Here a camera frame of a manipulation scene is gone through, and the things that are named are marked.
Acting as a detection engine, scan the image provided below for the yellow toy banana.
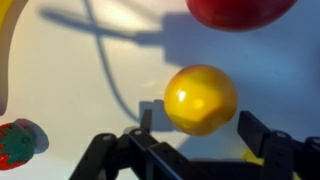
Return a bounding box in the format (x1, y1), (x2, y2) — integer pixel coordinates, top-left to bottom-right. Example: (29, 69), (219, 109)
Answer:
(0, 0), (29, 115)

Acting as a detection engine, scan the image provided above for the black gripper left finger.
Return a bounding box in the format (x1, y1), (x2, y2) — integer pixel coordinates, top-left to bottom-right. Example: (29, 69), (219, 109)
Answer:
(69, 108), (214, 180)

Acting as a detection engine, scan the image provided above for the red toy strawberry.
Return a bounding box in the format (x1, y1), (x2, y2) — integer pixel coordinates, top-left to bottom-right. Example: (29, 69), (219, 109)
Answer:
(0, 123), (36, 171)

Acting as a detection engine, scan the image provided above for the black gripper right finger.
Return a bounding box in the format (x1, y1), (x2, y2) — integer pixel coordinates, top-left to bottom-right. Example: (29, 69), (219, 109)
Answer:
(237, 111), (320, 180)

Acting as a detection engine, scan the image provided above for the red toy apple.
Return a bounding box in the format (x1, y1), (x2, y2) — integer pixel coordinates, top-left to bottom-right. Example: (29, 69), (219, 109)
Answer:
(185, 0), (298, 32)

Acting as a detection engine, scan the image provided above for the round white table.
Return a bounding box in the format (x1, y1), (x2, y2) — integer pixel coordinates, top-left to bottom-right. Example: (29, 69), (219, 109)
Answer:
(0, 0), (320, 180)

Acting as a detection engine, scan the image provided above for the yellow toy lemon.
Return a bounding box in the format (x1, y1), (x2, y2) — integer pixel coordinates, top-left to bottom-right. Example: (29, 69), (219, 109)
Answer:
(242, 148), (301, 180)

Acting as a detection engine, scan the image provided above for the orange toy fruit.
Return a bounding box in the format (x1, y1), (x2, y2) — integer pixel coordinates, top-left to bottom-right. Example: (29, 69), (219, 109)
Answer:
(164, 64), (238, 136)

